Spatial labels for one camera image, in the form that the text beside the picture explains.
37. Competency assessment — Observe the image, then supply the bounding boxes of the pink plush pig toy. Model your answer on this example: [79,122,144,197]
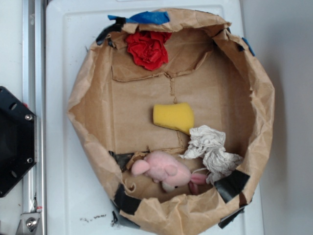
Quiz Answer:
[131,151,206,195]

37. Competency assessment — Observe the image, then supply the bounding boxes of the aluminium extrusion rail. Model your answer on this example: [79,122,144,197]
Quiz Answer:
[22,0,48,235]

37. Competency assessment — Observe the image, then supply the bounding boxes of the white crumpled paper towel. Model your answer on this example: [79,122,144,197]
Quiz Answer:
[180,125,244,184]

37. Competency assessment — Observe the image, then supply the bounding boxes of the white plastic tray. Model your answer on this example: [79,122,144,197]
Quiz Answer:
[45,0,265,235]

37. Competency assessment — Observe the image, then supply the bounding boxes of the metal corner bracket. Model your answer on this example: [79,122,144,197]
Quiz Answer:
[15,212,43,235]

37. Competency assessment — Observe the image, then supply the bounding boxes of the brown paper bag bin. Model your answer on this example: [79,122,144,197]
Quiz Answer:
[67,8,274,235]

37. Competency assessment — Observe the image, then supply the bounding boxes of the red crumpled paper flower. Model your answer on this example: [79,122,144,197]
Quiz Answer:
[126,31,172,71]

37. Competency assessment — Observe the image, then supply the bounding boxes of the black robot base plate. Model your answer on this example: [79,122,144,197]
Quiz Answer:
[0,86,36,198]

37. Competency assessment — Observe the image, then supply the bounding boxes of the yellow sponge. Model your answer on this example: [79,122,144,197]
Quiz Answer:
[153,102,195,135]

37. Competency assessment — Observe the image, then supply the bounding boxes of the blue tape strip top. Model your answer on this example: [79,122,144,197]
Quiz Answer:
[108,11,170,25]

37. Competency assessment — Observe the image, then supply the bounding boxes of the blue tape strip right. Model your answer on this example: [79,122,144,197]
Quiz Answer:
[238,37,255,56]

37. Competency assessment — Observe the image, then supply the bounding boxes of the blue tape strip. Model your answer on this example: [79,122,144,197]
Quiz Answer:
[238,37,255,56]
[108,11,170,25]

